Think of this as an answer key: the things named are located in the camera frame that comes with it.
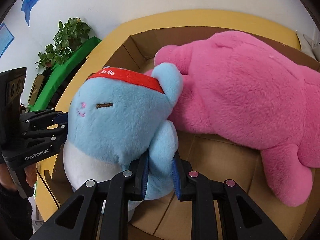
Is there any light blue plush toy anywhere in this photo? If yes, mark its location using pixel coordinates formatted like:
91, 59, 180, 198
62, 62, 184, 222

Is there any left hand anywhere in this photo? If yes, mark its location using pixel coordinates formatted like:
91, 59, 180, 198
0, 163, 38, 192

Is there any green tablecloth side table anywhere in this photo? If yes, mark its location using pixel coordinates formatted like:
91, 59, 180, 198
30, 37, 101, 111

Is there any brown cardboard box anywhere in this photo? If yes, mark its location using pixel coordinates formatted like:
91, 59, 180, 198
44, 25, 320, 240

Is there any green potted plant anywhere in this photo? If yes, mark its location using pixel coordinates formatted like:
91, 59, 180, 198
35, 18, 91, 69

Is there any pink plush toy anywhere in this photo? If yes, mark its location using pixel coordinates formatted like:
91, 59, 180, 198
153, 31, 319, 206

